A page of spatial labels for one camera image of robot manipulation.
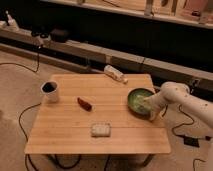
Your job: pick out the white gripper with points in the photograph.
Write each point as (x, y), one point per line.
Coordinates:
(156, 103)

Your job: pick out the green ceramic bowl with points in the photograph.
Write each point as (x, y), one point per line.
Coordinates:
(136, 103)

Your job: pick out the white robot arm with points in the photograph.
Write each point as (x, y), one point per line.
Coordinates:
(172, 92)

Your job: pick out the black power adapter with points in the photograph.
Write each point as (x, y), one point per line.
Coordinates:
(191, 141)

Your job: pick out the white plastic bottle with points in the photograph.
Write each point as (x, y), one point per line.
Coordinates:
(115, 74)

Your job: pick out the white sponge block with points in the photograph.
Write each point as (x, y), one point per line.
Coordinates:
(101, 130)

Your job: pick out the red brown sausage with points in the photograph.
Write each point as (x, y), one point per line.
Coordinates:
(85, 105)

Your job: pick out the wooden table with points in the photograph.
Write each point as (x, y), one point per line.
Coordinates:
(65, 127)

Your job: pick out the dark box on ledge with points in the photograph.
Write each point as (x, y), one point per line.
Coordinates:
(59, 35)

